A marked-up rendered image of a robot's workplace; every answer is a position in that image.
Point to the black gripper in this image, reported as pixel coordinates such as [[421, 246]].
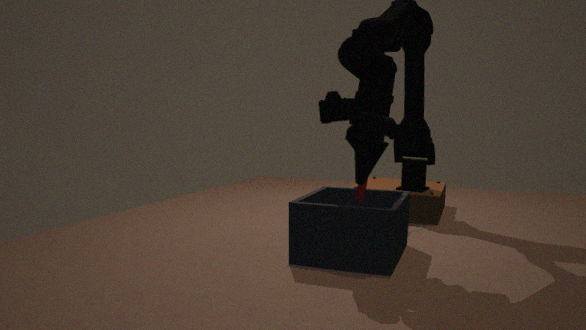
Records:
[[366, 135]]

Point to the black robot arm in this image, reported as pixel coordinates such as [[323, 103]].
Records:
[[406, 25]]

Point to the red peg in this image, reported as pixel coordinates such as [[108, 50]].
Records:
[[361, 191]]

